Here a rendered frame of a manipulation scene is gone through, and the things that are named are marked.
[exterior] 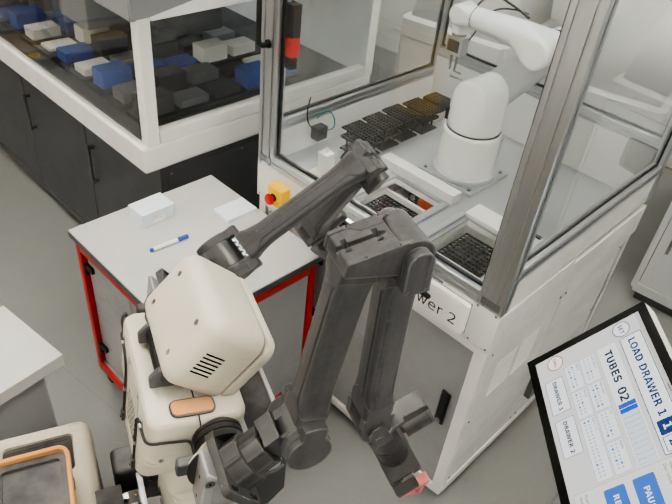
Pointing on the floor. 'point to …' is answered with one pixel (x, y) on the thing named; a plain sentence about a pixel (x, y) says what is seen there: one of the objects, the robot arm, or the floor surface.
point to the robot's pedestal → (24, 378)
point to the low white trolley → (262, 282)
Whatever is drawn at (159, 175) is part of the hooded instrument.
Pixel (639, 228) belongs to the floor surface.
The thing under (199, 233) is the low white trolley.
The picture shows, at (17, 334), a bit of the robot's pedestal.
